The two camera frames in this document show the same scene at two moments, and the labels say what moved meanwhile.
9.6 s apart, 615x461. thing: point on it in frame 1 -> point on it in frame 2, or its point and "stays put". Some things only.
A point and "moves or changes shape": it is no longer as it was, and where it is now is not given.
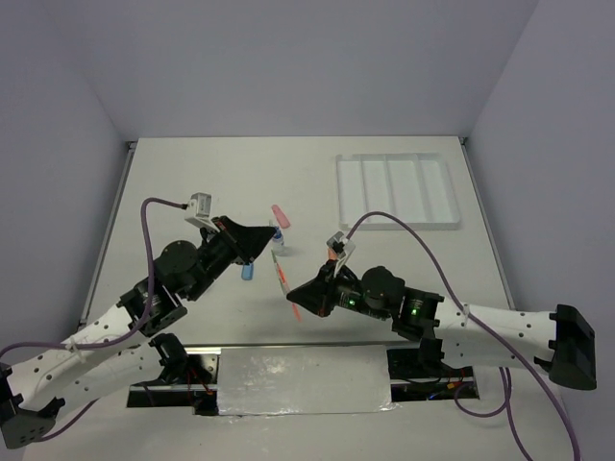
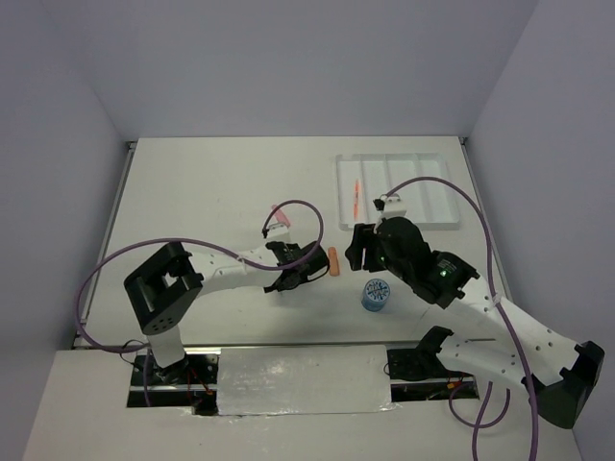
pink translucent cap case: (281, 217) stays put
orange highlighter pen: (284, 281) moves or changes shape
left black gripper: (245, 242) -> (271, 288)
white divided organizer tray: (414, 188) stays put
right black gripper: (317, 294) -> (363, 235)
